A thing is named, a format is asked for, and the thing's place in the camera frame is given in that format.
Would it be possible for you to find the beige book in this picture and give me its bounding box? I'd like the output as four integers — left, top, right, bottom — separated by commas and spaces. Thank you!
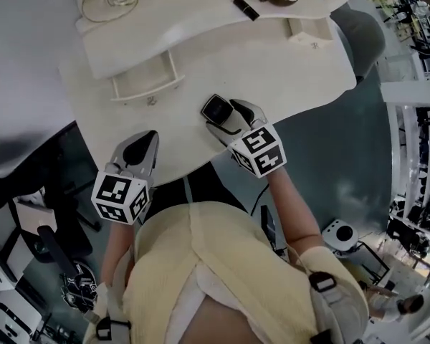
13, 197, 57, 234

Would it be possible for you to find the black device with cables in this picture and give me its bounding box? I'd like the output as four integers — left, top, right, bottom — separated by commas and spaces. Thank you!
59, 261, 98, 314

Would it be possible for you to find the person's right forearm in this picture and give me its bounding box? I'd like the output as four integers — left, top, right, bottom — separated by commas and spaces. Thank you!
264, 172, 324, 254

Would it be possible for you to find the black lipstick tube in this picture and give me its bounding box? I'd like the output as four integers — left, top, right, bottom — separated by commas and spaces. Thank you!
232, 0, 261, 22

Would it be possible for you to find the person's left forearm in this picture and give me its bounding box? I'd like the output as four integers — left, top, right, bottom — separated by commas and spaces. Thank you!
100, 220, 138, 287

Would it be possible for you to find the person's pale yellow top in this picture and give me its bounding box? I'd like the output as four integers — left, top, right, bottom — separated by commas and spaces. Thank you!
82, 201, 370, 344

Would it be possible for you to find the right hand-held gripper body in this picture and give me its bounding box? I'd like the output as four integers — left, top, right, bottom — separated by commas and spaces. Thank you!
227, 118, 286, 179

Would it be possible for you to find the white small drawer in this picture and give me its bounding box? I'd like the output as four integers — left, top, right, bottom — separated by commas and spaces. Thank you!
110, 49, 186, 107
285, 16, 336, 50

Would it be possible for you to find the person's right grey harness strap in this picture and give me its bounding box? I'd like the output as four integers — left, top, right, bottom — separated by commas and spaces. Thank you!
307, 271, 348, 344

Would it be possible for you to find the grey round chair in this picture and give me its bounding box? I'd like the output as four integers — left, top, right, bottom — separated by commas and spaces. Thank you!
328, 3, 386, 82

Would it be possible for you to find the white dressing table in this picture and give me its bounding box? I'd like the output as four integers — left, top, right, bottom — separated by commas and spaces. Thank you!
59, 0, 358, 188

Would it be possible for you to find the white boxy appliance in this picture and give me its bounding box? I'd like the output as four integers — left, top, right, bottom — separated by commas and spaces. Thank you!
0, 292, 34, 344

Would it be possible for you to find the person's grey harness strap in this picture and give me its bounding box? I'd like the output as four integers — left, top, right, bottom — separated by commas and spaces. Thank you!
89, 283, 133, 344
307, 271, 348, 344

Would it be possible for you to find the person's left grey harness strap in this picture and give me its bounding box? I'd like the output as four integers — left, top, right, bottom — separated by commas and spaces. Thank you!
89, 283, 133, 344

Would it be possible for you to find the small black square case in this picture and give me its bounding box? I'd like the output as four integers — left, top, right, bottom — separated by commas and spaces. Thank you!
200, 93, 234, 127

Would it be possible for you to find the white shelf with black gear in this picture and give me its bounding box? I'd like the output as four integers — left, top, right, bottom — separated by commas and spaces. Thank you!
379, 80, 430, 237

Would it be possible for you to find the white device with black lens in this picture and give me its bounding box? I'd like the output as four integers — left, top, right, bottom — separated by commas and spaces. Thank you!
320, 218, 360, 253

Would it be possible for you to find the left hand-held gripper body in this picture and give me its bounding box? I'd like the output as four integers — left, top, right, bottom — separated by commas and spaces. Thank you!
91, 162, 156, 226

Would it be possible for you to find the black office chair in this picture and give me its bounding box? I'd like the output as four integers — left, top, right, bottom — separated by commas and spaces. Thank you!
0, 176, 103, 279

